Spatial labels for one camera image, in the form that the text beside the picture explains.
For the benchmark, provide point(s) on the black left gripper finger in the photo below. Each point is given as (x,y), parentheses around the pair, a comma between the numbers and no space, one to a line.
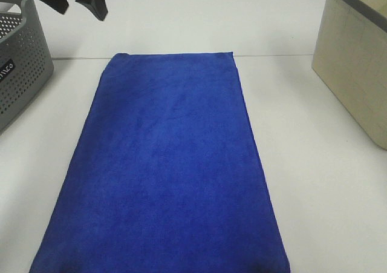
(97,7)
(60,6)

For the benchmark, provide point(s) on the blue microfibre towel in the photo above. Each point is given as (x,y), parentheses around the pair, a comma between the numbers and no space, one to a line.
(165,177)

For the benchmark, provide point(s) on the grey perforated plastic basket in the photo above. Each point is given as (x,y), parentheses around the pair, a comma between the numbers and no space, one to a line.
(26,63)

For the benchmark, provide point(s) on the beige storage bin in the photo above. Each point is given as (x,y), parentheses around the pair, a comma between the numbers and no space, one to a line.
(350,58)

